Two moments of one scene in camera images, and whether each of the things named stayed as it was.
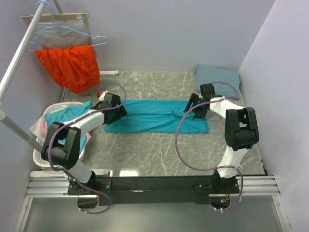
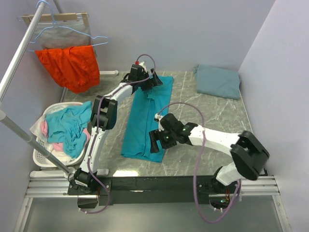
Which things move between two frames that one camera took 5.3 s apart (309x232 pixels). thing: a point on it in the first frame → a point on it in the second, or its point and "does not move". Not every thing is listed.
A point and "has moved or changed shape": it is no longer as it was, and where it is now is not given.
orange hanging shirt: x=75 y=68 does not move
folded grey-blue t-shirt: x=208 y=75 does not move
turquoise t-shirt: x=157 y=116 has moved or changed shape
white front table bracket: x=60 y=174 does not move
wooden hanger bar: x=83 y=16 does not move
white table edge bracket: x=109 y=72 does not move
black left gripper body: x=118 y=113 → x=149 y=83
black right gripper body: x=198 y=110 → x=167 y=138
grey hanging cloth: x=56 y=35 does not move
